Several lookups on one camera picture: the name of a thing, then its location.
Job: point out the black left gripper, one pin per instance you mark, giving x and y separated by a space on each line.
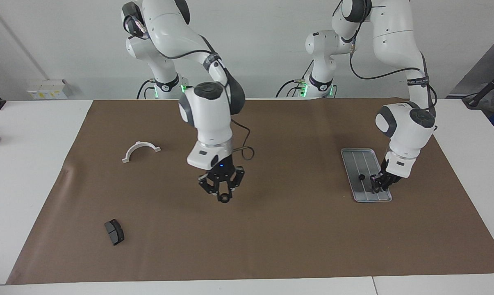
390 172

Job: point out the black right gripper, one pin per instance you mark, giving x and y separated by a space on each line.
222 169

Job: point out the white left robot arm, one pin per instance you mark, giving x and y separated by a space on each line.
406 131

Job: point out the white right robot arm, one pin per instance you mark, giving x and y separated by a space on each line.
208 119

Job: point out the silver ribbed metal tray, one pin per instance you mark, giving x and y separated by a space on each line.
355 164

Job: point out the brown paper table mat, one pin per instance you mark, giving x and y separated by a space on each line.
292 229

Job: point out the stacked grey brake pads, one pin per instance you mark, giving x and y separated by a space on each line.
114 232

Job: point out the black tripod leg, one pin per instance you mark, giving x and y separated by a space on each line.
486 88

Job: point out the white wall socket box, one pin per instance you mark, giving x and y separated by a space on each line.
46 89

